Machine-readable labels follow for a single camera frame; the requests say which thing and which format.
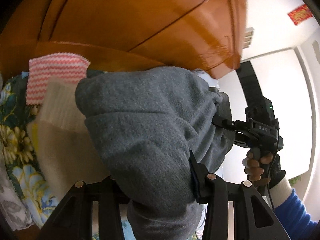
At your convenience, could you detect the white wardrobe with black stripe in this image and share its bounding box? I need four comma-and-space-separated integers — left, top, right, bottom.
217, 47, 320, 188

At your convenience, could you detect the beige wall switch panel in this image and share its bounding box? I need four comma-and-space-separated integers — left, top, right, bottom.
242, 27, 255, 48

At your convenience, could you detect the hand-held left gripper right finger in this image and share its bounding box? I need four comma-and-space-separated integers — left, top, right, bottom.
189, 150, 288, 240

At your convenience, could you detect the teal floral bed sheet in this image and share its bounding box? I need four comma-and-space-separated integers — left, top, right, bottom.
0, 74, 130, 240

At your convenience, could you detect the blue daisy print duvet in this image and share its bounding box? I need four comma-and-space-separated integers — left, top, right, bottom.
192, 69, 221, 93

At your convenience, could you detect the cream ribbed cloth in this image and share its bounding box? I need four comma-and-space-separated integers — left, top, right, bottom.
37, 77, 87, 130

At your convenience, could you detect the beige folded cloth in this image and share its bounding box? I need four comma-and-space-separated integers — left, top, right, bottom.
26, 120, 113, 195

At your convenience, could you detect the red wall sticker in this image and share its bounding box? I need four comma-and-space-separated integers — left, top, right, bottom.
287, 4, 314, 26

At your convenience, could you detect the white grey floral cloth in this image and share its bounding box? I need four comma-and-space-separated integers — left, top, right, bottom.
0, 162, 35, 230

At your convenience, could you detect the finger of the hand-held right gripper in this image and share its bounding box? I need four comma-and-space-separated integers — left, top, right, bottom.
212, 92, 250, 133
232, 131, 252, 147

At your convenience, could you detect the person's right hand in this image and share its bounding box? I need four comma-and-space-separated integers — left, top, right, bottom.
243, 150, 287, 188

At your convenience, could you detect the orange wooden headboard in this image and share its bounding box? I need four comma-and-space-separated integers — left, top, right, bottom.
0, 0, 248, 80

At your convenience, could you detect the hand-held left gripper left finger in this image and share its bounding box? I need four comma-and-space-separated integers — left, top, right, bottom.
37, 176, 130, 240

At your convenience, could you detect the pink white striped cloth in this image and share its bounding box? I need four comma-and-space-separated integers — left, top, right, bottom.
26, 53, 90, 105

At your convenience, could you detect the dark grey garment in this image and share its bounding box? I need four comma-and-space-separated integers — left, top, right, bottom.
75, 66, 237, 240

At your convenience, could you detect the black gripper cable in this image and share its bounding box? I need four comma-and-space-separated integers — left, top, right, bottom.
265, 127, 280, 205

